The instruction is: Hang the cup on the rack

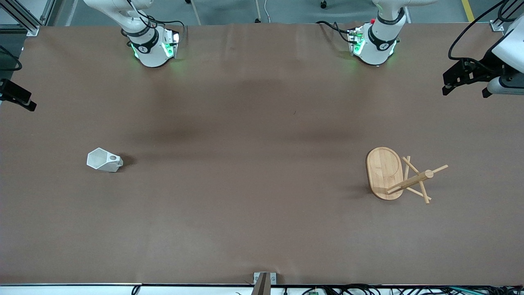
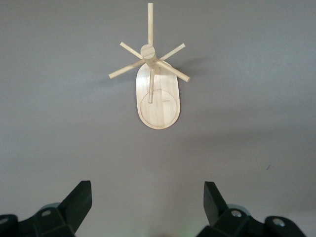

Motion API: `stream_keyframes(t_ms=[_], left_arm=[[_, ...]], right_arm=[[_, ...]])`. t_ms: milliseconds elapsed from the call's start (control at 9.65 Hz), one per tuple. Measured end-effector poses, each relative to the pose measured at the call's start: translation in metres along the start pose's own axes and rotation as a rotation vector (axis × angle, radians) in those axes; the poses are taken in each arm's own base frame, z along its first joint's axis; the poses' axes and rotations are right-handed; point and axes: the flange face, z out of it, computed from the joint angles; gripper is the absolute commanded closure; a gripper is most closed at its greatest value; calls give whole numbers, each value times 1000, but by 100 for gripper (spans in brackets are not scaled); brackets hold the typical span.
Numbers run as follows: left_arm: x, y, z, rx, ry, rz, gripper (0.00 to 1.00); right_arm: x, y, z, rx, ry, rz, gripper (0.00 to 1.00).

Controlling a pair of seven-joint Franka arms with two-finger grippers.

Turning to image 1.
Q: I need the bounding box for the white faceted cup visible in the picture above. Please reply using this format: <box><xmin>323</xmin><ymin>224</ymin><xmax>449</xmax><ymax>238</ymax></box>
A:
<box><xmin>87</xmin><ymin>147</ymin><xmax>124</xmax><ymax>173</ymax></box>

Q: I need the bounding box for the wooden cup rack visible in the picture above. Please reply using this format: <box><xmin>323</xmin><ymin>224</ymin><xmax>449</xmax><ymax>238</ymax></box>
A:
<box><xmin>366</xmin><ymin>147</ymin><xmax>449</xmax><ymax>204</ymax></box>

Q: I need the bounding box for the aluminium frame strut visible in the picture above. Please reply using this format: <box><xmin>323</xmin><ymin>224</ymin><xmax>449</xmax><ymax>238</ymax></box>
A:
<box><xmin>0</xmin><ymin>0</ymin><xmax>68</xmax><ymax>36</ymax></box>
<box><xmin>490</xmin><ymin>0</ymin><xmax>524</xmax><ymax>32</ymax></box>

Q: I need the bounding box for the black left arm base cable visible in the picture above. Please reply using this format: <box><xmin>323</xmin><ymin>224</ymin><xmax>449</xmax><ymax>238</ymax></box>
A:
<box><xmin>316</xmin><ymin>20</ymin><xmax>355</xmax><ymax>43</ymax></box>

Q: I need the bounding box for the black arm base cable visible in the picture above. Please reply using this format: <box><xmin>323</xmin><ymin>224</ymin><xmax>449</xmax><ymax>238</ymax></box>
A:
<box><xmin>316</xmin><ymin>20</ymin><xmax>355</xmax><ymax>43</ymax></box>
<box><xmin>156</xmin><ymin>19</ymin><xmax>189</xmax><ymax>42</ymax></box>

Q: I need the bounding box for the black right arm base cable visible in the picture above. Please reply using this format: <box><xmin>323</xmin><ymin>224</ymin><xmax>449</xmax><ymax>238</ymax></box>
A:
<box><xmin>156</xmin><ymin>19</ymin><xmax>189</xmax><ymax>42</ymax></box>

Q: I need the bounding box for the black cable bundle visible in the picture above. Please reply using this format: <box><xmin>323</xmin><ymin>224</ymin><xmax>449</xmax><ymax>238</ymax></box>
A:
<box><xmin>301</xmin><ymin>284</ymin><xmax>524</xmax><ymax>295</ymax></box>

